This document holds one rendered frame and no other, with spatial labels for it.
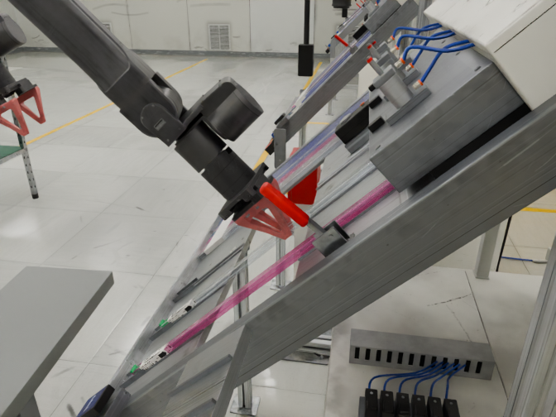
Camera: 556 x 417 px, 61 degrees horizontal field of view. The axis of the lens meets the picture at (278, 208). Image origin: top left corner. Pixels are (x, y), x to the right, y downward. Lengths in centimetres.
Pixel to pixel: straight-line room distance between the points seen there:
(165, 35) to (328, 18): 313
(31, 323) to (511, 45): 107
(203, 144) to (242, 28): 889
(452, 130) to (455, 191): 6
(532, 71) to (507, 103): 4
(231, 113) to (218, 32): 902
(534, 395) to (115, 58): 58
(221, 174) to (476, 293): 76
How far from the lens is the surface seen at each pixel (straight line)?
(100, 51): 64
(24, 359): 112
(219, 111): 64
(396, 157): 47
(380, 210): 52
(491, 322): 115
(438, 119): 46
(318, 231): 49
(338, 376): 94
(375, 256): 47
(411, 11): 186
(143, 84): 63
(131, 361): 84
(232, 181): 65
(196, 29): 977
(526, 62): 44
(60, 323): 118
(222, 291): 75
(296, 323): 52
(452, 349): 98
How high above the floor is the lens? 128
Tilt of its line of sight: 25 degrees down
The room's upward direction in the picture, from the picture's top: straight up
